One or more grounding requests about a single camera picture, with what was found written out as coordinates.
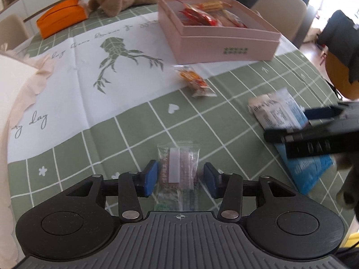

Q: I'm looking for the blue snack packet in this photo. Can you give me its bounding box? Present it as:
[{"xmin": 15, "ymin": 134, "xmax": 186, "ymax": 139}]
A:
[{"xmin": 247, "ymin": 87, "xmax": 337, "ymax": 196}]

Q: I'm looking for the black jacket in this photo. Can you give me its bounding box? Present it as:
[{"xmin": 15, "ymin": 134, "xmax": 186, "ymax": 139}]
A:
[{"xmin": 318, "ymin": 10, "xmax": 359, "ymax": 83}]

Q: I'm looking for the beige chair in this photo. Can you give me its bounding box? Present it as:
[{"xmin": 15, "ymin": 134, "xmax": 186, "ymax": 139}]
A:
[
  {"xmin": 0, "ymin": 14, "xmax": 31, "ymax": 49},
  {"xmin": 250, "ymin": 0, "xmax": 307, "ymax": 41}
]

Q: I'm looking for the orange chair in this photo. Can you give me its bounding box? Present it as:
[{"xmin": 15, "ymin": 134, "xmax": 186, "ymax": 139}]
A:
[{"xmin": 325, "ymin": 52, "xmax": 359, "ymax": 100}]

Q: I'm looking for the red snack packet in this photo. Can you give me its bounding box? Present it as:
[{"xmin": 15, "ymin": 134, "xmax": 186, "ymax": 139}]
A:
[{"xmin": 179, "ymin": 6, "xmax": 219, "ymax": 26}]

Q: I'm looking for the orange tissue pouch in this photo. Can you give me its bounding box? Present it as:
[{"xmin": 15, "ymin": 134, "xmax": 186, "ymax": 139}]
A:
[{"xmin": 36, "ymin": 0, "xmax": 90, "ymax": 39}]

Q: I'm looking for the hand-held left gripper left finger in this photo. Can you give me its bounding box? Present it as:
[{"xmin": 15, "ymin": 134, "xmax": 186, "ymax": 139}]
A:
[{"xmin": 66, "ymin": 159, "xmax": 159, "ymax": 221}]

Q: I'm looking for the pink cardboard box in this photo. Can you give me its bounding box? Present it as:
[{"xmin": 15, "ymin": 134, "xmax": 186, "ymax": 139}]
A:
[{"xmin": 158, "ymin": 0, "xmax": 282, "ymax": 64}]

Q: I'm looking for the small orange snack packet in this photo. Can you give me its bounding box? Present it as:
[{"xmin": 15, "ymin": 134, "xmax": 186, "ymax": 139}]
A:
[{"xmin": 173, "ymin": 65, "xmax": 219, "ymax": 98}]

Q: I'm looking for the green checked tablecloth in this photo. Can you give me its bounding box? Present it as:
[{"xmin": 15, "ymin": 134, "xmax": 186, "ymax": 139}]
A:
[{"xmin": 0, "ymin": 0, "xmax": 354, "ymax": 269}]

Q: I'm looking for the clear wafer packet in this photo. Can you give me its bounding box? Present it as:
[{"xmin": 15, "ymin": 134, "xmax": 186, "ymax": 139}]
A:
[{"xmin": 153, "ymin": 141, "xmax": 201, "ymax": 212}]

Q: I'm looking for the long biscuit packet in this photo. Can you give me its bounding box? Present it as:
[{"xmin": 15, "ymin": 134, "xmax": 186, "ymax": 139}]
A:
[{"xmin": 184, "ymin": 1, "xmax": 233, "ymax": 12}]

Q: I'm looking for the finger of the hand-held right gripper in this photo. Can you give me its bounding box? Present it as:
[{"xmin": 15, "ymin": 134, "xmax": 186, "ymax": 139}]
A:
[
  {"xmin": 304, "ymin": 102, "xmax": 359, "ymax": 121},
  {"xmin": 264, "ymin": 117, "xmax": 359, "ymax": 143}
]

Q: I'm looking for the person's right hand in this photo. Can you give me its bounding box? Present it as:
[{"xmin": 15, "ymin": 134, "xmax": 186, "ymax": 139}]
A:
[{"xmin": 334, "ymin": 154, "xmax": 359, "ymax": 210}]

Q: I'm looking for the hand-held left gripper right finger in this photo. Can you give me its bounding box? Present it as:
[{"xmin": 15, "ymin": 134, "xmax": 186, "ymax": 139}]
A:
[{"xmin": 203, "ymin": 162, "xmax": 296, "ymax": 221}]

